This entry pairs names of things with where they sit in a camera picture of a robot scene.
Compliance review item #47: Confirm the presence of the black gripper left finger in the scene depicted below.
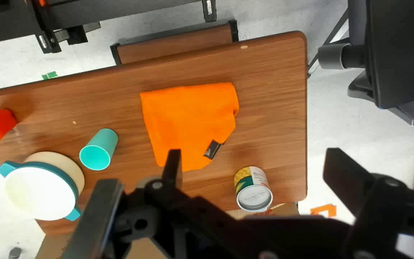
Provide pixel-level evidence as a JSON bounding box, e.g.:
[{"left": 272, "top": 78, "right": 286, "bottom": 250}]
[{"left": 161, "top": 148, "right": 185, "bottom": 191}]

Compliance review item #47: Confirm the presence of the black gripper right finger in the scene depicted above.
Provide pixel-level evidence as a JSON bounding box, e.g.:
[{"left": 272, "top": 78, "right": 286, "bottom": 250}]
[{"left": 322, "top": 146, "right": 401, "bottom": 217}]

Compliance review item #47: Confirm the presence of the small printed tin can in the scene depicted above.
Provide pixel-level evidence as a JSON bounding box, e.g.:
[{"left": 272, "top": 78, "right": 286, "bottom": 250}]
[{"left": 233, "top": 165, "right": 274, "bottom": 212}]

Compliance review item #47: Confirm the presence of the orange floor tape marker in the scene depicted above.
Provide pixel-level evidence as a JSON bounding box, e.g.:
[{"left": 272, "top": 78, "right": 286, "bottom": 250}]
[{"left": 309, "top": 202, "right": 338, "bottom": 219}]

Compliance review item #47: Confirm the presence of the orange folded cloth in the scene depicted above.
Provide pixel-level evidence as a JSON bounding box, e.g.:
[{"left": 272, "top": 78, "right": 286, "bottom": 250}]
[{"left": 138, "top": 80, "right": 241, "bottom": 172}]

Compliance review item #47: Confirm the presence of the teal plastic cup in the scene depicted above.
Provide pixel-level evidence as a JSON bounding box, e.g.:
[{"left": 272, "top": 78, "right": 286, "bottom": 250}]
[{"left": 78, "top": 126, "right": 121, "bottom": 172}]

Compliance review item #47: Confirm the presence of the brown cardboard panel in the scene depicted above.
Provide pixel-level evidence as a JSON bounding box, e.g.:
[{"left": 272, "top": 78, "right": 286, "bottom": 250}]
[{"left": 33, "top": 199, "right": 300, "bottom": 259}]

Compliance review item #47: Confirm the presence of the grey office chair black armrest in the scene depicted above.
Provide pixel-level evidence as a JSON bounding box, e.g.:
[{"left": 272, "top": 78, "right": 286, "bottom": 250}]
[{"left": 306, "top": 0, "right": 414, "bottom": 145}]

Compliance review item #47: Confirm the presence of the black perforated breadboard table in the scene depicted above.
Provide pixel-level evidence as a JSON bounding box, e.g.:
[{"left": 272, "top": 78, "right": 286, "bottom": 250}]
[{"left": 0, "top": 0, "right": 204, "bottom": 48}]

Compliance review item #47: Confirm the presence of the grey metal mount bracket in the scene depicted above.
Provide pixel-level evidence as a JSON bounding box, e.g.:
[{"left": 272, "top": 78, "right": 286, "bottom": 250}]
[{"left": 62, "top": 178, "right": 125, "bottom": 259}]

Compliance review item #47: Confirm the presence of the brown board with black frame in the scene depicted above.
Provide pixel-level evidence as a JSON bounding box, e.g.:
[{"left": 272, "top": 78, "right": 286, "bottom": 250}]
[{"left": 109, "top": 17, "right": 240, "bottom": 66}]

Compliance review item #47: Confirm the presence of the cream bowl with teal handles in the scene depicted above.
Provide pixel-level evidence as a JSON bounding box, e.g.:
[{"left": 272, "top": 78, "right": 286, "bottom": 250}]
[{"left": 0, "top": 149, "right": 88, "bottom": 222}]

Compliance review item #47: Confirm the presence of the black clamp with orange handle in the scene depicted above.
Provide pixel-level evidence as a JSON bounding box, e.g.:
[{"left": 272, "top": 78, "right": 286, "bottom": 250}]
[
  {"left": 33, "top": 0, "right": 63, "bottom": 54},
  {"left": 200, "top": 0, "right": 218, "bottom": 22}
]

